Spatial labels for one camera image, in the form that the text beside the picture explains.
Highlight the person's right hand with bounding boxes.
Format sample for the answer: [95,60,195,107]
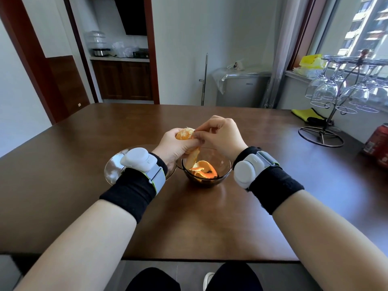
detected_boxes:
[193,115,248,163]

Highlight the person's left hand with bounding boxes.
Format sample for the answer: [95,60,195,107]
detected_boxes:
[152,128,204,172]

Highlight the peeled orange tangerine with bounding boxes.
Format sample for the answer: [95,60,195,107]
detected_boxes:
[175,127,196,141]

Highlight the person's right forearm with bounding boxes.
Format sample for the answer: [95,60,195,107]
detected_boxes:
[272,190,388,291]

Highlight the person's left forearm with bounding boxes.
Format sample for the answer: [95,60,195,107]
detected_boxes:
[14,199,137,291]

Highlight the hanging orange peel strip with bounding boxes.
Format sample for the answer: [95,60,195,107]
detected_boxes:
[185,147,201,170]

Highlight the orange peel pieces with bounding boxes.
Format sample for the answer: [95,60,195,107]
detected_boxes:
[189,160,218,180]

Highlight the dark glass bowl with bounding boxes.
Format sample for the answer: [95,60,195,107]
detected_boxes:
[181,147,233,188]

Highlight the metal mop pole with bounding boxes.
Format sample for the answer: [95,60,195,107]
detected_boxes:
[199,53,209,106]

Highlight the small grey refrigerator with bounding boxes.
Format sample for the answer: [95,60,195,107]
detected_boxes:
[215,70,272,108]

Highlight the clear plastic sheet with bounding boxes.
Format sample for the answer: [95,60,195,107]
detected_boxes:
[211,67,273,95]

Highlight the black wristband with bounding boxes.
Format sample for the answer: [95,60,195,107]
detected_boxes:
[99,152,168,224]
[233,146,305,215]

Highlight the small white object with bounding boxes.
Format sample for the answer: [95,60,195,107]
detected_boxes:
[227,59,246,71]

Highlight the clear glass plate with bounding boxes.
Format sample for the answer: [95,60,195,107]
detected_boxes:
[104,144,178,186]

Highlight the brown wooden kitchen cabinet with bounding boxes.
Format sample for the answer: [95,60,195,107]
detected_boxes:
[91,59,153,101]

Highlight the yellow cloth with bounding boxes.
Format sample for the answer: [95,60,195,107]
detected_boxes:
[291,108,327,123]

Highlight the clear plastic bag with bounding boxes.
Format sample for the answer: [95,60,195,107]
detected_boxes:
[111,41,139,58]

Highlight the black metal glass rack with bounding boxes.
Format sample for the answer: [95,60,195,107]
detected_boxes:
[298,49,388,148]

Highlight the grey curtain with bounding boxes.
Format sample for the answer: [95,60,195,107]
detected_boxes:
[261,0,316,109]

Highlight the stack of white papers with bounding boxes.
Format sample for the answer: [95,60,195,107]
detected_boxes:
[292,66,325,78]

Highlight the yellow packet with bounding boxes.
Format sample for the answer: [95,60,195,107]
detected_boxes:
[299,54,327,70]

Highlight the clear tiered food steamer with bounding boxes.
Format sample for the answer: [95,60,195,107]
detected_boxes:
[84,31,111,57]

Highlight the person's white shoe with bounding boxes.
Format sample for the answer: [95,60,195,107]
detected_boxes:
[202,272,215,291]

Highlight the black range hood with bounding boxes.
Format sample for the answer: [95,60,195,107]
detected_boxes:
[113,0,148,36]

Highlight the person's black trouser leg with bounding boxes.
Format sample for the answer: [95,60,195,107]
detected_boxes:
[125,267,181,291]
[207,263,264,291]

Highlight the row of hanging wine glasses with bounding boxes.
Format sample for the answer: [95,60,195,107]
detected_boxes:
[305,59,388,115]

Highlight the red soda can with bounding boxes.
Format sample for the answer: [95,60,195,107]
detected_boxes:
[363,123,388,157]
[377,148,388,169]

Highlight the brown wooden door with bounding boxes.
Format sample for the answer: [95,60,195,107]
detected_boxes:
[0,0,91,125]

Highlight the white wrist tracker grey strap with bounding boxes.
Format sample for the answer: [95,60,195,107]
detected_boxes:
[120,147,166,196]
[233,150,280,190]

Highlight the brown wooden door frame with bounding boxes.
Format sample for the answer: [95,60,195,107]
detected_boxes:
[62,0,160,105]

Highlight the brown window frame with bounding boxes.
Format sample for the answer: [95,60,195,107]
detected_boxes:
[287,0,341,71]

